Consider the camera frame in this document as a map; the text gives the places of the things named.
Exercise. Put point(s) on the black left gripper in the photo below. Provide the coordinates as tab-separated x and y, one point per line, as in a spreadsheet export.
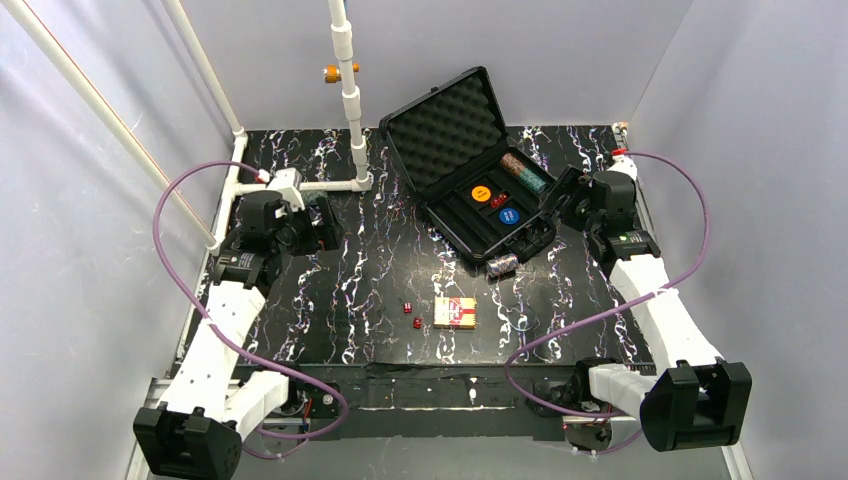
325	225

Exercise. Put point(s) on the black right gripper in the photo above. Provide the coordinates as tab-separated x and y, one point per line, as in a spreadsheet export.
569	198

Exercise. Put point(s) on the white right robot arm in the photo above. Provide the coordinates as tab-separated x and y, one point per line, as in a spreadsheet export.
697	399

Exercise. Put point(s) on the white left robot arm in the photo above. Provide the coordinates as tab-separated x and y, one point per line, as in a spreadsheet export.
221	393

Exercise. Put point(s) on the blue small blind button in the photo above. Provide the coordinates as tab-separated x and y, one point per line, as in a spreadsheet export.
509	216

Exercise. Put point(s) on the brown teal chip stack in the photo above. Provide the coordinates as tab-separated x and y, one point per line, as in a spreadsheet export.
523	173

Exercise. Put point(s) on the red dice in case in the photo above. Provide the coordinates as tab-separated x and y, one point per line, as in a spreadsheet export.
499	200

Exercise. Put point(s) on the orange dealer button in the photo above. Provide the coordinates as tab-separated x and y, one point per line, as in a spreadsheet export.
481	194

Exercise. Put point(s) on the clear plastic disc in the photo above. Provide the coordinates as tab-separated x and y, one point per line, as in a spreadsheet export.
520	319

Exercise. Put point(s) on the black foam-lined poker case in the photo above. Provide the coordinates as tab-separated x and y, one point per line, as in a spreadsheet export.
452	139

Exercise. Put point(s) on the orange clamp on pipe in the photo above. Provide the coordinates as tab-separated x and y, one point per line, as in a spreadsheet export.
333	73

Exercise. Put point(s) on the red playing card box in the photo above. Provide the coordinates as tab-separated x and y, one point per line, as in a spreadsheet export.
455	312

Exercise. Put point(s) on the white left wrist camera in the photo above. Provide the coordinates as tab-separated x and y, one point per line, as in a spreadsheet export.
285	181

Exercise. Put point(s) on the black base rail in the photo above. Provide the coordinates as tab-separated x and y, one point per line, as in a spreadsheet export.
428	401

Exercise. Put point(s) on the white PVC pipe frame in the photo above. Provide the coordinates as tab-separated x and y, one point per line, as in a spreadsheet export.
341	30

